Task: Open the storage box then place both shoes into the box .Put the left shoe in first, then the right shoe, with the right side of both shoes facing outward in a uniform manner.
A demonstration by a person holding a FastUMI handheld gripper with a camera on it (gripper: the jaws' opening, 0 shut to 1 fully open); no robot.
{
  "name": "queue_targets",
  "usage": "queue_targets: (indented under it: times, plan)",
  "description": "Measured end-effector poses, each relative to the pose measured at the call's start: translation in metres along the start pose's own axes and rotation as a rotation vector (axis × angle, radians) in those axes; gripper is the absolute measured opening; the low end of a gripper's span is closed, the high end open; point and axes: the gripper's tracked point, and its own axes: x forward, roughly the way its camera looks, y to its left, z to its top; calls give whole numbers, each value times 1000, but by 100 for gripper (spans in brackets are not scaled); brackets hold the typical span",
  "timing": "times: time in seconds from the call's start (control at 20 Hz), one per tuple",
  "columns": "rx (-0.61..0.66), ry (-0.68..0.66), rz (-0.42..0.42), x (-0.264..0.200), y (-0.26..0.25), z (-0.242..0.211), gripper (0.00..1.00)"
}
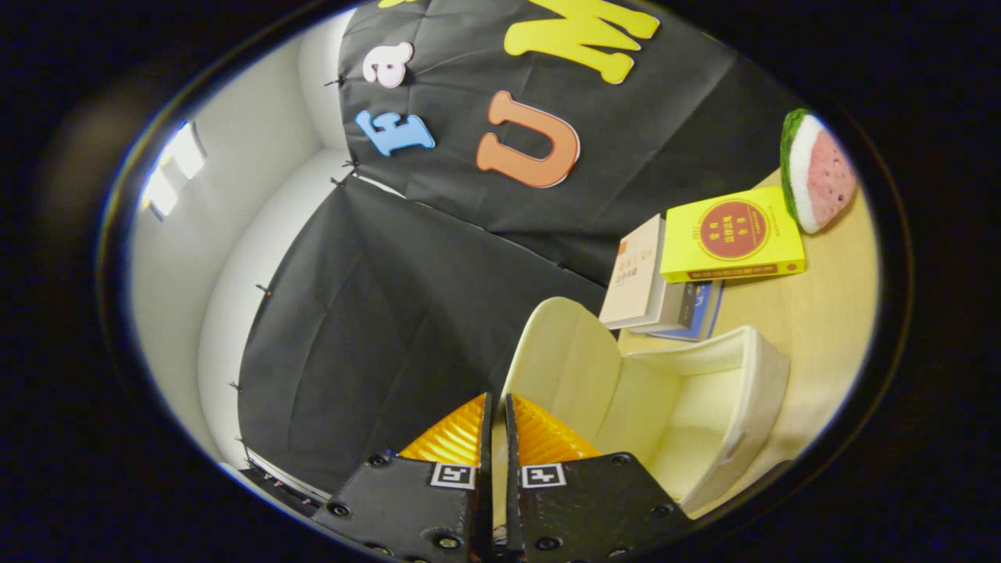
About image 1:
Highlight beige plastic storage box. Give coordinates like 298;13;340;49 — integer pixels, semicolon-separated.
491;297;791;517

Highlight beige book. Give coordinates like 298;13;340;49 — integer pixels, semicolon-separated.
599;213;667;331

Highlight yellow book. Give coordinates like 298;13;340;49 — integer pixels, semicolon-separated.
660;186;806;283

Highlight watermelon slice plush toy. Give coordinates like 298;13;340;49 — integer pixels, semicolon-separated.
780;108;858;235

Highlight blue book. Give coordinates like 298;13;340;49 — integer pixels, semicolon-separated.
632;280;724;342

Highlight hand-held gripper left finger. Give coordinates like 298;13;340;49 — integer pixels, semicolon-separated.
313;393;493;563

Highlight large ceiling light panel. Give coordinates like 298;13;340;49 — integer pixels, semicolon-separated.
141;121;206;218

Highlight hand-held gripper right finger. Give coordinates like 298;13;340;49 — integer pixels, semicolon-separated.
504;393;693;563

